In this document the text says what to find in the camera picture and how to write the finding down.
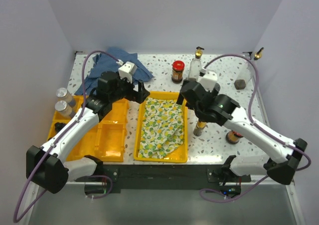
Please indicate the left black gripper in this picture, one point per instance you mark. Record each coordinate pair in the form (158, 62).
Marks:
(140, 96)

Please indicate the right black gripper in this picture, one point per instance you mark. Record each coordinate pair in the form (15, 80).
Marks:
(180, 99)

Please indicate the red lid sauce jar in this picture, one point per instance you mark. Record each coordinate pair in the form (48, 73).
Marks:
(177, 71)

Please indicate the dark bottle gold band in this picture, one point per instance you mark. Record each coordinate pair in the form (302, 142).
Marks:
(199, 127)

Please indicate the red cap soy bottle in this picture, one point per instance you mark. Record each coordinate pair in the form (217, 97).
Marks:
(233, 137)

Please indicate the blue label spice jar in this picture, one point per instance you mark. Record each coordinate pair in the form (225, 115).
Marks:
(63, 94)

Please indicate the brown spice shaker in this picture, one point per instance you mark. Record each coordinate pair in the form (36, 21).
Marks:
(58, 126)

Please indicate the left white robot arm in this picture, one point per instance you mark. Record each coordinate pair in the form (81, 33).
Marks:
(47, 167)

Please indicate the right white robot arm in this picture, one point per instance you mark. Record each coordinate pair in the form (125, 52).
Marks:
(282, 154)

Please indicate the lemon print cloth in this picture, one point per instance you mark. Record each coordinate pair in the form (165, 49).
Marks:
(162, 128)

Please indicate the glass oil bottle gold pourer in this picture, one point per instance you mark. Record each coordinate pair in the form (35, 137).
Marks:
(195, 65)

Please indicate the blue checkered shirt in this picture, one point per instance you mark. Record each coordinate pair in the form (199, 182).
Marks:
(104, 63)

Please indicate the yellow compartment organizer tray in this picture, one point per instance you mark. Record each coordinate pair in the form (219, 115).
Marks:
(105, 141)

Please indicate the corner glass bottle gold pourer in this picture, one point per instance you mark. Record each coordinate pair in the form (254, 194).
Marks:
(247, 71)

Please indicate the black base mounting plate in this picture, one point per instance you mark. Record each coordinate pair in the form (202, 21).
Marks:
(170, 177)

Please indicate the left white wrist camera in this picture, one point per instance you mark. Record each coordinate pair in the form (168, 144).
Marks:
(127, 70)

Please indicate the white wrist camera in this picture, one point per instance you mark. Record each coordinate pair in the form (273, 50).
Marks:
(207, 78)
(127, 70)

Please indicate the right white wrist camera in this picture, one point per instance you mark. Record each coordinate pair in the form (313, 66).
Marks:
(207, 78)

